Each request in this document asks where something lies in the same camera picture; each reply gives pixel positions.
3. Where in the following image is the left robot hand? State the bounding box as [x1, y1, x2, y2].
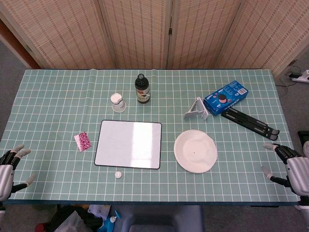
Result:
[0, 144, 36, 202]

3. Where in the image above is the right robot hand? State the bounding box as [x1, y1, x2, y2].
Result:
[261, 143, 309, 197]

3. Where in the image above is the black box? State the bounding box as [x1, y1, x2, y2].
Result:
[297, 130, 309, 146]

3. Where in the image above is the black bag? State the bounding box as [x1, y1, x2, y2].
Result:
[49, 205, 104, 232]

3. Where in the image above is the green grid tablecloth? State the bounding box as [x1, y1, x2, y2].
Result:
[0, 69, 301, 203]

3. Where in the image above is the white power strip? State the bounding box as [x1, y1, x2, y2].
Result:
[291, 69, 309, 84]

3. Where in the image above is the white paper plate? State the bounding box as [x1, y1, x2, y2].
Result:
[174, 129, 219, 174]

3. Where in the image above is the blue Oreo box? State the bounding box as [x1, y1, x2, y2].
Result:
[203, 80, 249, 117]

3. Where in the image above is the blue white spray bottle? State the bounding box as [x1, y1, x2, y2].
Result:
[100, 209, 121, 232]

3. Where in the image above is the white phone stand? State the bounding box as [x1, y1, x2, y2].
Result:
[183, 97, 209, 121]

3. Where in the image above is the white paper cup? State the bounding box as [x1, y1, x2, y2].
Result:
[110, 92, 127, 113]

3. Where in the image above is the blue chair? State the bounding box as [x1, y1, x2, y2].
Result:
[122, 205, 205, 232]

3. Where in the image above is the dark glass bottle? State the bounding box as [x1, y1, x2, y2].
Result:
[134, 73, 152, 105]

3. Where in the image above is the bamboo folding screen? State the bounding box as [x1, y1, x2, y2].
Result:
[0, 0, 309, 75]

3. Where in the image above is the black power cable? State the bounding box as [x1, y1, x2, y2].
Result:
[275, 59, 303, 87]

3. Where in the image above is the white board with black frame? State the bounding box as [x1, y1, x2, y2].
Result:
[94, 119, 162, 170]

